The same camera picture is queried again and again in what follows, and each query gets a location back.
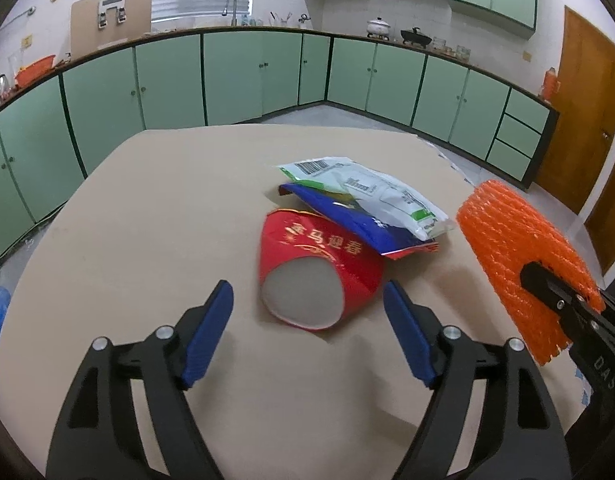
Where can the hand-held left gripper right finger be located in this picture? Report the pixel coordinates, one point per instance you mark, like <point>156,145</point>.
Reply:
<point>410,332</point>

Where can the white and green snack packet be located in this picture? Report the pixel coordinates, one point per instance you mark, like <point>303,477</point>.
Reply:
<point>387,195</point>

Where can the black wok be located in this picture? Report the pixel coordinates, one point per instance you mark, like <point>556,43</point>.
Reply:
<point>416,37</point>

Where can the red paper cup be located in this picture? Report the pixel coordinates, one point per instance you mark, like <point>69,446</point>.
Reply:
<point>337,260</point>

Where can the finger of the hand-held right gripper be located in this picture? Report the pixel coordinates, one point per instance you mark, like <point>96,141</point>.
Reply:
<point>547,287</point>

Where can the orange foam fruit net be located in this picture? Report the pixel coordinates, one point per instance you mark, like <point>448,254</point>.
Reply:
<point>507,240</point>

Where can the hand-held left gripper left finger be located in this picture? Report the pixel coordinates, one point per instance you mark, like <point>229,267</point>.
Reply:
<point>210,330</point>

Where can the wall towel rail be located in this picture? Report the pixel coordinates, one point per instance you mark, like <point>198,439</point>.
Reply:
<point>20,16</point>

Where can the small metal teapot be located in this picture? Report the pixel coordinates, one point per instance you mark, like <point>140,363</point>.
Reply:
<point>305,21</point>

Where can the blue snack packet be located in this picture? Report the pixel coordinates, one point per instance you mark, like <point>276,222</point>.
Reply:
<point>367,232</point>

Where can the orange thermos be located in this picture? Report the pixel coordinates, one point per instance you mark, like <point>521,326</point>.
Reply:
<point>550,85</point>

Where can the glass jars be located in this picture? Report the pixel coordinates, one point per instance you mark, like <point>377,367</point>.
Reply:
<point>450,49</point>

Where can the metal faucet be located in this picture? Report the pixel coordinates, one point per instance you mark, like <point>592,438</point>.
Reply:
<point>232,2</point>

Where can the orange plastic basin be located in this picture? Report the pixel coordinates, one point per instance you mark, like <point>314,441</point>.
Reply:
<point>35,71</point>

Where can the green lower kitchen cabinets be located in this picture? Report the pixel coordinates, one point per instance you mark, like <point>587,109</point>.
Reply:
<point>232,75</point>

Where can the white cooking pot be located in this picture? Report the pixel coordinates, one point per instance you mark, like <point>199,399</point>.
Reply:
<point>378,27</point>

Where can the brown cardboard board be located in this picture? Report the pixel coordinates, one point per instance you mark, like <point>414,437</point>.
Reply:
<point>82,30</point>

